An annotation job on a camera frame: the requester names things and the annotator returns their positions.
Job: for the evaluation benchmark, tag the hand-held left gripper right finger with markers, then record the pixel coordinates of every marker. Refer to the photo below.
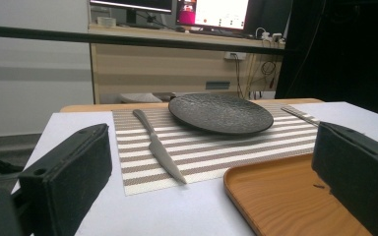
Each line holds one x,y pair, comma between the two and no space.
357,170

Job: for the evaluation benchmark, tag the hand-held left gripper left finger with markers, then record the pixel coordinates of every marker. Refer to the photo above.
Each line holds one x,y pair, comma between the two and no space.
69,170

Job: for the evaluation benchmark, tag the silver fork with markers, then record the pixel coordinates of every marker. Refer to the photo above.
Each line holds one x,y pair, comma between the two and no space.
300,115

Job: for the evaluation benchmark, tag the wooden tray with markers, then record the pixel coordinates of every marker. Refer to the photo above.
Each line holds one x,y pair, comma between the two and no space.
275,196

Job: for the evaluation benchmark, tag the silver table knife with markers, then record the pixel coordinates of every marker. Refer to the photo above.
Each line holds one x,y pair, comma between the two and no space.
159,150

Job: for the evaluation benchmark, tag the dark textured plate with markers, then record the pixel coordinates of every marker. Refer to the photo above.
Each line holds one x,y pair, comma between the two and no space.
220,113

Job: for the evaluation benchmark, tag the pale ribbed object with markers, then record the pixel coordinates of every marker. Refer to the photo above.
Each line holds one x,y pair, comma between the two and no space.
141,97

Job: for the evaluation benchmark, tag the black curtain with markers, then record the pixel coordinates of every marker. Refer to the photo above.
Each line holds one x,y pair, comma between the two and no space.
341,59

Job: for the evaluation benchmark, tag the light wooden desk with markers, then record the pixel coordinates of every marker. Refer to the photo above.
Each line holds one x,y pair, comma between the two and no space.
160,69

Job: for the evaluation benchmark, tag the black horizontal bar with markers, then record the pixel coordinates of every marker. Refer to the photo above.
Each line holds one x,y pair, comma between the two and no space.
46,35

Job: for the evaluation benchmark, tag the striped placemat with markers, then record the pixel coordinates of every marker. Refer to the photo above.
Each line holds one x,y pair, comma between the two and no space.
210,154

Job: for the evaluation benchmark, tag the white power strip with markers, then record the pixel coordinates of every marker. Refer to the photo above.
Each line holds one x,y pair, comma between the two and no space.
272,36

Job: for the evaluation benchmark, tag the dark monitor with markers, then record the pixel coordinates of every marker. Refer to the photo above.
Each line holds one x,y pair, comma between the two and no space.
134,4

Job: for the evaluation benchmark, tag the black keyboard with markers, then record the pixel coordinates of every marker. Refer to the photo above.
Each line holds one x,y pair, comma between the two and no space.
220,32

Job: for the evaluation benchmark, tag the monitor with lit screen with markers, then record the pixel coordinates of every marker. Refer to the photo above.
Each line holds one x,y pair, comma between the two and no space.
221,13

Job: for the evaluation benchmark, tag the white wall socket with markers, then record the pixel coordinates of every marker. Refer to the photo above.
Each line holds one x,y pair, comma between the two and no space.
234,56

